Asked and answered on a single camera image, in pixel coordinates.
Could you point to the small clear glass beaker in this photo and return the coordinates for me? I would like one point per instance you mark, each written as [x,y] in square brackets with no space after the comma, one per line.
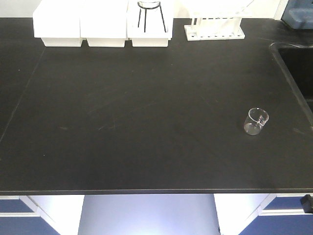
[255,121]

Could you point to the white storage bin right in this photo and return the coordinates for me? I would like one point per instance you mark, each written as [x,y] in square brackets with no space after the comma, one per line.
[154,39]

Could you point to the white storage bin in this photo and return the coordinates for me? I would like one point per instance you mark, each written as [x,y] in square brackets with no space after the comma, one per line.
[57,23]
[103,23]
[154,39]

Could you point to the white storage bin middle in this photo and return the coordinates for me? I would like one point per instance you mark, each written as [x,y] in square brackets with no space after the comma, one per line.
[103,23]

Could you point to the white storage bin left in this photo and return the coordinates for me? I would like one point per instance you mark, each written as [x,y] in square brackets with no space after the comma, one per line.
[57,23]

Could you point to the white test tube rack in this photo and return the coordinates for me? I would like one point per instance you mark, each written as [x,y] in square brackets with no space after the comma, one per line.
[216,19]

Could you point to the black lab sink basin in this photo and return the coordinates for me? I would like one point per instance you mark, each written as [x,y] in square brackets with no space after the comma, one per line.
[296,64]

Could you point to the blue cabinet left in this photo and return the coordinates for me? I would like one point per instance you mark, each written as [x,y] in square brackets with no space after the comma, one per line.
[40,215]

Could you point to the black object at edge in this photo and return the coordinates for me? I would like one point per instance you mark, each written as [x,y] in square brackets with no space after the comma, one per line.
[307,203]

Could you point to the blue plastic container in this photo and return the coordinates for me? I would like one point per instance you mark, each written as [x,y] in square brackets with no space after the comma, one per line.
[298,14]

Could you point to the black wire tripod stand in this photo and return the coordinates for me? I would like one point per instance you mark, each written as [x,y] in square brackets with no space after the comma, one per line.
[151,16]

